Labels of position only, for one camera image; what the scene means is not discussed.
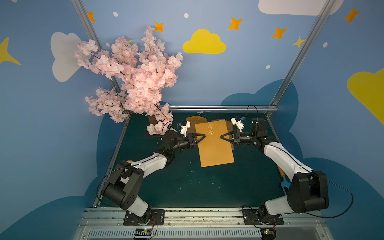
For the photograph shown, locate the kraft paper file bag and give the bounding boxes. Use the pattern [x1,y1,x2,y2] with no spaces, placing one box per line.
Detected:
[212,119,234,151]
[187,116,208,134]
[196,120,235,168]

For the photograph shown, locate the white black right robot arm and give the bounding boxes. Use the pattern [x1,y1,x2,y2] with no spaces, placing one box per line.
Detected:
[221,117,329,217]

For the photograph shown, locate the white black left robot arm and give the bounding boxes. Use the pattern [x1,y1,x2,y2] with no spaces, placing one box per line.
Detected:
[101,130,206,217]

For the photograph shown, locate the back horizontal aluminium bar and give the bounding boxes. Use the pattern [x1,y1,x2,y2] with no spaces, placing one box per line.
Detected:
[170,106,278,113]

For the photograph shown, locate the right diagonal aluminium bar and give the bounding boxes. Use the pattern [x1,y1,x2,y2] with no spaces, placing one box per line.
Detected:
[266,0,336,119]

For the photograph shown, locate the diagonal aluminium bar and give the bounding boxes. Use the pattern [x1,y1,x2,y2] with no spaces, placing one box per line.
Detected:
[266,0,336,119]
[70,0,122,93]

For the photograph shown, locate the pink artificial blossom tree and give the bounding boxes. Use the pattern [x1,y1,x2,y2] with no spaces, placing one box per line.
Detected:
[74,26,184,135]

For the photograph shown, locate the right round circuit board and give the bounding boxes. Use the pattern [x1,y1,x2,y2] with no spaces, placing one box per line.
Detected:
[260,229,276,240]

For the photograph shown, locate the left green circuit board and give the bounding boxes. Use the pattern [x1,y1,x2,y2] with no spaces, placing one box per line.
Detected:
[133,228,153,240]

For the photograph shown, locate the left diagonal aluminium bar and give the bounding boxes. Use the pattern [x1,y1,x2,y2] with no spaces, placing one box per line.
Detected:
[70,0,122,93]

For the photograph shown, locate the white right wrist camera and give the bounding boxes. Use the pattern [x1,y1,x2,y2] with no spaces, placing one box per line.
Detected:
[231,116,245,132]

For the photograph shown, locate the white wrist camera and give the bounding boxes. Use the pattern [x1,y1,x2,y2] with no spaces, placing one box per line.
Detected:
[179,121,191,137]
[231,116,245,132]

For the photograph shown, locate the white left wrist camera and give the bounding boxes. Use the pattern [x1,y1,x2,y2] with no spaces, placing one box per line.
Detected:
[179,121,191,137]

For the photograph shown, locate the blue garden fork wooden handle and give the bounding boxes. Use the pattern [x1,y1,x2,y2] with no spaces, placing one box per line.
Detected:
[278,167,291,195]

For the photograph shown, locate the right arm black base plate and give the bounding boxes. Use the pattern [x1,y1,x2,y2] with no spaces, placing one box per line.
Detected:
[241,208,284,226]

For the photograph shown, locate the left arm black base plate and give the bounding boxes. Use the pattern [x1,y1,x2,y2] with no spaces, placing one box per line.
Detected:
[123,209,165,226]

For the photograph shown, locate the left side table rail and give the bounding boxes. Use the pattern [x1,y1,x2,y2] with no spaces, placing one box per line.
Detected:
[92,117,130,208]

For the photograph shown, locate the aluminium front mounting rail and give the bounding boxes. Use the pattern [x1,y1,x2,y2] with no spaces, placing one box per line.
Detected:
[74,207,333,240]

